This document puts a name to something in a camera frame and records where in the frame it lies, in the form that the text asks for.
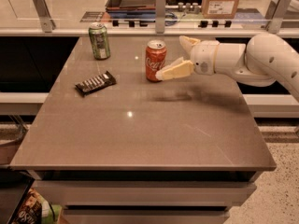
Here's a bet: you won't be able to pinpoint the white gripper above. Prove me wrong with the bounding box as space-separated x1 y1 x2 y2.
155 35 220 81

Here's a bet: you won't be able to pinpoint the red Coca-Cola can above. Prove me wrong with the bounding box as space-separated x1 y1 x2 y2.
145 40 167 82

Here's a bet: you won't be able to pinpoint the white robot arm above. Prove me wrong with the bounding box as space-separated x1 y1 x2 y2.
156 33 299 100

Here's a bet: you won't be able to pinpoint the green soda can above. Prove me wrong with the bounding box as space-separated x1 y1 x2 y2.
89 22 110 60

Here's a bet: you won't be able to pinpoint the cardboard box with label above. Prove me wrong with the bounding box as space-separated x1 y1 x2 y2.
201 0 239 19

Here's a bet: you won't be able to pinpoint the black chocolate bar wrapper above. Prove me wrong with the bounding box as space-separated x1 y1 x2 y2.
75 71 117 96

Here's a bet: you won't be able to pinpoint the grey cabinet drawers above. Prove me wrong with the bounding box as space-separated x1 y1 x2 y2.
34 180 256 224

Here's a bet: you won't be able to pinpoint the snack bag on lower shelf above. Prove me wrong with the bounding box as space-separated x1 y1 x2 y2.
12 189 62 224

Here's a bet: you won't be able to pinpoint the middle metal rail post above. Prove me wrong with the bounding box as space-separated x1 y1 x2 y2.
155 0 165 34

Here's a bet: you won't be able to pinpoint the right metal rail bracket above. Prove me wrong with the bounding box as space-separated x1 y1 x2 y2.
265 0 291 34

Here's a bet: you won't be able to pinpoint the metal rail bracket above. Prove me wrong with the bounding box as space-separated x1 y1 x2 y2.
265 0 291 34
33 0 56 33

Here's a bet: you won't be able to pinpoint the left metal rail bracket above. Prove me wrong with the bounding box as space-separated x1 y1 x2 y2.
33 0 56 33

